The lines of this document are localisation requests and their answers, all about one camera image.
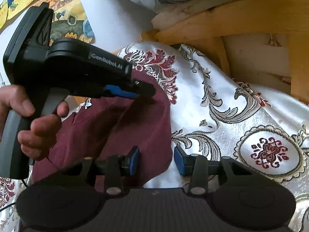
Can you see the maroon small garment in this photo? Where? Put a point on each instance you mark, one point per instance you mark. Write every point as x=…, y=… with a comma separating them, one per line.
x=112, y=126

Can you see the white floral satin bedspread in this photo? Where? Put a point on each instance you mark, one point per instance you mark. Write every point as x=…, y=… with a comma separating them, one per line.
x=259, y=135

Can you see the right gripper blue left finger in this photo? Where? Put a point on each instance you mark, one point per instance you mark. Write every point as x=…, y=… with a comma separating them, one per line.
x=123, y=164

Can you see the wooden bed frame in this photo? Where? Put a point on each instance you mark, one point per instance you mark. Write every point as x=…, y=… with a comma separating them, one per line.
x=206, y=29

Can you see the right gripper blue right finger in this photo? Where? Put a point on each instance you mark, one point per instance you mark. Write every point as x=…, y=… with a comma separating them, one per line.
x=185, y=163

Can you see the colourful painting on wall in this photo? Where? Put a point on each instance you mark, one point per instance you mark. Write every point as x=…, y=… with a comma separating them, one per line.
x=70, y=21

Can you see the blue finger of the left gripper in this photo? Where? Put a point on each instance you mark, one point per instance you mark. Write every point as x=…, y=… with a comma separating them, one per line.
x=142, y=88
x=113, y=91

